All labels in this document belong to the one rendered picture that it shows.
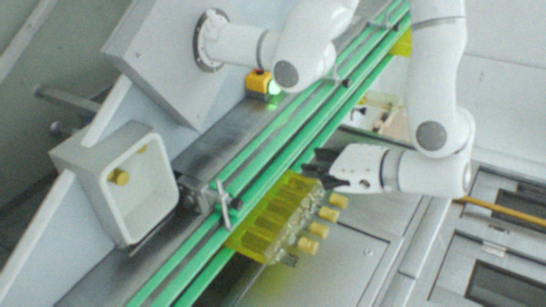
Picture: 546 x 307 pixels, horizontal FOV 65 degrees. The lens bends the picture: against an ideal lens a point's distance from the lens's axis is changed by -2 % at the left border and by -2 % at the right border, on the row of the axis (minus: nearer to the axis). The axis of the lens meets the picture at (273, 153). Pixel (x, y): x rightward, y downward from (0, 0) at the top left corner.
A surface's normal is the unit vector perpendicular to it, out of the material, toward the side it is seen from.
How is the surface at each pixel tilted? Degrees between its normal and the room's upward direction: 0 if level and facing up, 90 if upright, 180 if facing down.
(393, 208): 90
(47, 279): 0
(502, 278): 90
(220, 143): 90
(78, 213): 0
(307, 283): 90
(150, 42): 3
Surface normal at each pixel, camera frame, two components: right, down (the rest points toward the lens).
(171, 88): 0.87, 0.25
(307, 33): -0.37, 0.49
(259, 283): -0.08, -0.77
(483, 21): -0.53, 0.57
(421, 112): -0.70, 0.14
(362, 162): -0.34, -0.78
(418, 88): -0.77, -0.07
